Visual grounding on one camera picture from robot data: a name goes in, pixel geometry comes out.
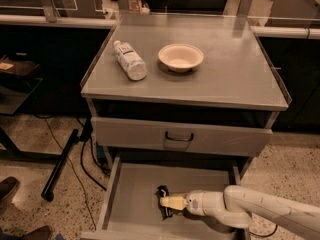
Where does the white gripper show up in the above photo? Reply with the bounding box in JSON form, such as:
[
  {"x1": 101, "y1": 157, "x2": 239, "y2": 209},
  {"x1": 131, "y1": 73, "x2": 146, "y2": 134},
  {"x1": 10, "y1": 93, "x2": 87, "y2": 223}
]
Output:
[{"x1": 160, "y1": 190, "x2": 205, "y2": 216}]

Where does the black rxbar chocolate wrapper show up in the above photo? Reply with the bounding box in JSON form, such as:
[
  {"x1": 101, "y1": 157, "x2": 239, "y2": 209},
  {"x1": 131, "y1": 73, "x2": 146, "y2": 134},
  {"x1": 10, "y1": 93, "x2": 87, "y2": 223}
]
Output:
[{"x1": 155, "y1": 185, "x2": 173, "y2": 220}]

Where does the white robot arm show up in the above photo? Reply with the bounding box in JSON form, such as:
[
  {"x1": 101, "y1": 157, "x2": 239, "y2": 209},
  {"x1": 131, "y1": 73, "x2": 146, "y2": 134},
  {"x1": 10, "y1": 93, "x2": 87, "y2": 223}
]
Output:
[{"x1": 158, "y1": 185, "x2": 320, "y2": 240}]

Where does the grey open middle drawer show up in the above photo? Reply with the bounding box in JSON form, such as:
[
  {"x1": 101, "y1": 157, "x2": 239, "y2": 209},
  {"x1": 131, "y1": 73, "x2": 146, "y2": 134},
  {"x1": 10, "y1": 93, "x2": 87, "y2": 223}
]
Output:
[{"x1": 81, "y1": 156, "x2": 251, "y2": 240}]

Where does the grey top drawer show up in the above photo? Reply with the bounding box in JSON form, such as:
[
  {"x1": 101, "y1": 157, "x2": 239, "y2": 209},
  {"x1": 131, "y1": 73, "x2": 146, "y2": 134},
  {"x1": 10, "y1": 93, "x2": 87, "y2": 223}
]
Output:
[{"x1": 91, "y1": 117, "x2": 272, "y2": 157}]

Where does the grey metal cabinet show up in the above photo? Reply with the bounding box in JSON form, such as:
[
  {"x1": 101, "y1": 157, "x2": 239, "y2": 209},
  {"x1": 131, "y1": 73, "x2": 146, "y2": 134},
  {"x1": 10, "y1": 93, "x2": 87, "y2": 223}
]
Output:
[{"x1": 80, "y1": 12, "x2": 293, "y2": 172}]

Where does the black floor stand bar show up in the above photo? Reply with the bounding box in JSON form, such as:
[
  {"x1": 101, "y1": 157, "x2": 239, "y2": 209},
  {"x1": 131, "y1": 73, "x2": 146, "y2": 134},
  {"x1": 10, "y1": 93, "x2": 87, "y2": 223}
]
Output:
[{"x1": 41, "y1": 129, "x2": 78, "y2": 202}]

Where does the brown shoe lower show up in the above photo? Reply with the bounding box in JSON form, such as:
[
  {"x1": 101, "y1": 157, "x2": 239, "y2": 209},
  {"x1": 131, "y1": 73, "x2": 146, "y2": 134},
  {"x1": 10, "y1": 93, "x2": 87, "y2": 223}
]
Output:
[{"x1": 21, "y1": 225, "x2": 52, "y2": 240}]

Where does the clear plastic water bottle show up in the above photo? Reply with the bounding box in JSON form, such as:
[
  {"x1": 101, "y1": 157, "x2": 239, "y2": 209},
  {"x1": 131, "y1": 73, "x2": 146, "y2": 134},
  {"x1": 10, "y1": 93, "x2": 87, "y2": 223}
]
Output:
[{"x1": 113, "y1": 40, "x2": 147, "y2": 81}]

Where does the white paper bowl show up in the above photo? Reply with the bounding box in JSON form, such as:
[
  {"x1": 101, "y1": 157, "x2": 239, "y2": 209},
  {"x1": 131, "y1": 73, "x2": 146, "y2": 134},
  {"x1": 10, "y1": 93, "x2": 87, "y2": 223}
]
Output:
[{"x1": 158, "y1": 44, "x2": 204, "y2": 73}]

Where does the black side table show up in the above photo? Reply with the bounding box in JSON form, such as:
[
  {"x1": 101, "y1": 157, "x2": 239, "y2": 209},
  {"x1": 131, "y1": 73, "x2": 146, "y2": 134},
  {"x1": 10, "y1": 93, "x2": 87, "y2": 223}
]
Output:
[{"x1": 0, "y1": 52, "x2": 61, "y2": 162}]

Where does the black drawer handle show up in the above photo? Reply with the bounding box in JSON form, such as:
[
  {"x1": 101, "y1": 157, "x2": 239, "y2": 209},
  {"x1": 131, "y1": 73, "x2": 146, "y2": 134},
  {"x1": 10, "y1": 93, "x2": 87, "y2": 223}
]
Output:
[{"x1": 165, "y1": 131, "x2": 194, "y2": 142}]

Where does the black floor cable left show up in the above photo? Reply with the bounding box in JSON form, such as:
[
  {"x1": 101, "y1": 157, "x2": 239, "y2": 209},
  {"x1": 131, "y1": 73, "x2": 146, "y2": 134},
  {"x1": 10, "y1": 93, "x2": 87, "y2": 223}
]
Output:
[{"x1": 33, "y1": 113, "x2": 111, "y2": 232}]

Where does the black floor cable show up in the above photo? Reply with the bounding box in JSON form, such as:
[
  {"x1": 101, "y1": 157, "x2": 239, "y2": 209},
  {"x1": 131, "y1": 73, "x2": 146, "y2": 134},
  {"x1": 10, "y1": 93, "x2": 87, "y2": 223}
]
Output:
[
  {"x1": 33, "y1": 113, "x2": 111, "y2": 232},
  {"x1": 249, "y1": 224, "x2": 279, "y2": 238}
]

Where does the black floor cable right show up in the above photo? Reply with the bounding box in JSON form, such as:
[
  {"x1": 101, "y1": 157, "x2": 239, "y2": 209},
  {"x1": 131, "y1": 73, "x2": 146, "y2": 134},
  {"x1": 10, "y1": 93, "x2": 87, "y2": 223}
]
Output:
[{"x1": 249, "y1": 224, "x2": 279, "y2": 238}]

